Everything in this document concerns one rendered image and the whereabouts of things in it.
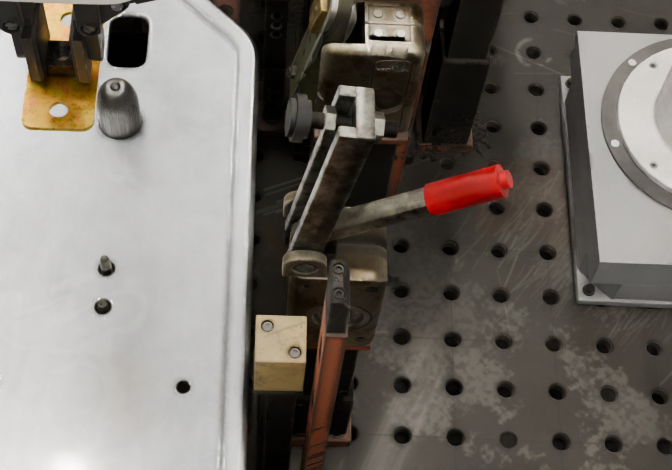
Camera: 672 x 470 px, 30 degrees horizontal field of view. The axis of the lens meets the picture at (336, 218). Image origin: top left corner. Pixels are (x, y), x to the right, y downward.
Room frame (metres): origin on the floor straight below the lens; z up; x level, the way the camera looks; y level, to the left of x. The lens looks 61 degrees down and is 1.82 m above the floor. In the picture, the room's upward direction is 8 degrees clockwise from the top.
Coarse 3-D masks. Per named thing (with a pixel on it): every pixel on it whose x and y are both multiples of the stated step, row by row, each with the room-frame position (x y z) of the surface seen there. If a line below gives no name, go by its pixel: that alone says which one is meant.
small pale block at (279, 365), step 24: (264, 336) 0.32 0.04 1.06; (288, 336) 0.32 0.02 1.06; (264, 360) 0.31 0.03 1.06; (288, 360) 0.31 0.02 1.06; (264, 384) 0.30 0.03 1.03; (288, 384) 0.31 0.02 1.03; (264, 408) 0.31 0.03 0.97; (288, 408) 0.31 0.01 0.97; (264, 432) 0.31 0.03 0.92; (288, 432) 0.31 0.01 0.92; (264, 456) 0.31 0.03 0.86; (288, 456) 0.31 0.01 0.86
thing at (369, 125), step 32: (352, 96) 0.42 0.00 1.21; (288, 128) 0.39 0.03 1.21; (320, 128) 0.40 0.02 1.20; (352, 128) 0.39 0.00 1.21; (384, 128) 0.40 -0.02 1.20; (320, 160) 0.41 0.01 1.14; (352, 160) 0.39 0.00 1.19; (320, 192) 0.39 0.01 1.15; (288, 224) 0.41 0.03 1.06; (320, 224) 0.39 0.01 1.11
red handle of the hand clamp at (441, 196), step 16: (464, 176) 0.42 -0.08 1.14; (480, 176) 0.42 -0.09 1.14; (496, 176) 0.42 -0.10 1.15; (416, 192) 0.42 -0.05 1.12; (432, 192) 0.41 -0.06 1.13; (448, 192) 0.41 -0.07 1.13; (464, 192) 0.41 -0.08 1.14; (480, 192) 0.41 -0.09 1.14; (496, 192) 0.41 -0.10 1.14; (352, 208) 0.41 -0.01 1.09; (368, 208) 0.41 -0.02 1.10; (384, 208) 0.41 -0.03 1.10; (400, 208) 0.41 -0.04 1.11; (416, 208) 0.40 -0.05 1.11; (432, 208) 0.40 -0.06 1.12; (448, 208) 0.40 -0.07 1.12; (464, 208) 0.41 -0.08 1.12; (336, 224) 0.40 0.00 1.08; (352, 224) 0.40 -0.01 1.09; (368, 224) 0.40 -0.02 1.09; (384, 224) 0.40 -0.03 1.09
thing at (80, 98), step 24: (48, 24) 0.41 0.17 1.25; (48, 48) 0.39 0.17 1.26; (48, 72) 0.38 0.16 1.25; (72, 72) 0.38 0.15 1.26; (96, 72) 0.38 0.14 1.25; (24, 96) 0.36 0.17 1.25; (48, 96) 0.36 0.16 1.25; (72, 96) 0.36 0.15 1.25; (96, 96) 0.37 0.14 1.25; (24, 120) 0.34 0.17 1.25; (48, 120) 0.35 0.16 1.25; (72, 120) 0.35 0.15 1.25
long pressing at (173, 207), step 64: (192, 0) 0.63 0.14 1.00; (0, 64) 0.55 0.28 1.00; (192, 64) 0.57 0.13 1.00; (256, 64) 0.58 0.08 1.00; (0, 128) 0.49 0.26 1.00; (192, 128) 0.51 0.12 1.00; (256, 128) 0.52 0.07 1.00; (0, 192) 0.43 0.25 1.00; (64, 192) 0.44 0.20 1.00; (128, 192) 0.45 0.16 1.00; (192, 192) 0.46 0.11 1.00; (0, 256) 0.38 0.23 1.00; (64, 256) 0.39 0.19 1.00; (128, 256) 0.40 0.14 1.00; (192, 256) 0.40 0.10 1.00; (0, 320) 0.33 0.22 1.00; (64, 320) 0.34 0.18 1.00; (128, 320) 0.35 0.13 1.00; (192, 320) 0.35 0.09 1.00; (0, 384) 0.29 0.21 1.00; (64, 384) 0.29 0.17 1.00; (128, 384) 0.30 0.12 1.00; (192, 384) 0.31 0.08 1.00; (0, 448) 0.24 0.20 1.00; (64, 448) 0.25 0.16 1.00; (128, 448) 0.26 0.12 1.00; (192, 448) 0.26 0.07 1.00
